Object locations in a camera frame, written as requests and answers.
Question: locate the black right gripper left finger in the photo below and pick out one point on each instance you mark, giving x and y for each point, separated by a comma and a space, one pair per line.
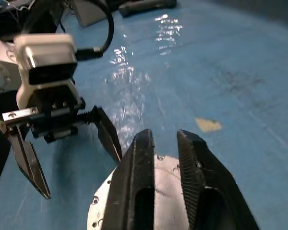
132, 182

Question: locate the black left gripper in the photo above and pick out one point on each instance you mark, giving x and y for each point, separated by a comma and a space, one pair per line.
55, 115

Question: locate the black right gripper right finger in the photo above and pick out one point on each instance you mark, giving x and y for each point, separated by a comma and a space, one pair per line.
206, 172

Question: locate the silver round cover plate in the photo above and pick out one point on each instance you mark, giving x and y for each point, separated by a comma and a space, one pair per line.
168, 191

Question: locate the tan paper patch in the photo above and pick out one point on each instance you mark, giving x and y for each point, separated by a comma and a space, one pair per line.
207, 124

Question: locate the grey box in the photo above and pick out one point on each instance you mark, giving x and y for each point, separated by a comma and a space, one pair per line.
91, 14

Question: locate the black background equipment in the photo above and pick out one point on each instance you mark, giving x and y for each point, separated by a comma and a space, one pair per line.
14, 19

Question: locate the dark grey bar tool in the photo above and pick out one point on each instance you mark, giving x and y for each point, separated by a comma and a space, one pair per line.
146, 7

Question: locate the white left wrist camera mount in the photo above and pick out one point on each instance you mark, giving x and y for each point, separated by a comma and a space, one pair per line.
45, 48

